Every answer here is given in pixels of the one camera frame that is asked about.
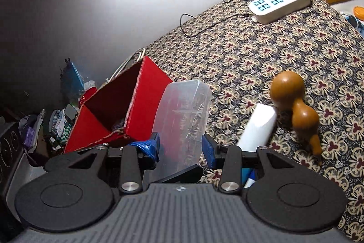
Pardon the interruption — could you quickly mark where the blue plastic object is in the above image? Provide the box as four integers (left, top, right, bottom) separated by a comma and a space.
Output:
345, 14, 364, 36

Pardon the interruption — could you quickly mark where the pile of clothes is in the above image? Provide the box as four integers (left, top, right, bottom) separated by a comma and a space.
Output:
18, 81, 97, 156

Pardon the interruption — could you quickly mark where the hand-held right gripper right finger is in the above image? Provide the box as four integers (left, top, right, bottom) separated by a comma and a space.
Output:
201, 133, 313, 194

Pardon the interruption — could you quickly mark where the white looped cable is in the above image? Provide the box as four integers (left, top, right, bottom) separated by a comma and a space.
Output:
109, 48, 146, 82

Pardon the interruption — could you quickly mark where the floral printed bedspread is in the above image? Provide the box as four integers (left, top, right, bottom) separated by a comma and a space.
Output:
145, 0, 364, 242

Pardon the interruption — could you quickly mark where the clear plastic container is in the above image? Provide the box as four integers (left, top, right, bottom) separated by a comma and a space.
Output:
152, 80, 211, 175

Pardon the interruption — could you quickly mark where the brown gourd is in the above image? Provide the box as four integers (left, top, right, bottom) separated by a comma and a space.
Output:
270, 71, 323, 166

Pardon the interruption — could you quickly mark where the red cardboard box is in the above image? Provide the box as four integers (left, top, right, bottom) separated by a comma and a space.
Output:
63, 56, 174, 154

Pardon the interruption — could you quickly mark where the white power strip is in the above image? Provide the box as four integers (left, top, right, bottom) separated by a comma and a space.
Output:
249, 0, 312, 24

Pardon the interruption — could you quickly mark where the white bottle with blue cap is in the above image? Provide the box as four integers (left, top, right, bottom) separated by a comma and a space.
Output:
237, 103, 277, 189

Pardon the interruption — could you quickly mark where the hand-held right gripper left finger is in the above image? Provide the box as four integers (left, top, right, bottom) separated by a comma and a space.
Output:
44, 132, 160, 194

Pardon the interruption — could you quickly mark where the blue bag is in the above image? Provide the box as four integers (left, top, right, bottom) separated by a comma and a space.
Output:
60, 58, 86, 95

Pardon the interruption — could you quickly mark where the black cable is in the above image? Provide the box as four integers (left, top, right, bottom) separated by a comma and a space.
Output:
180, 0, 253, 38

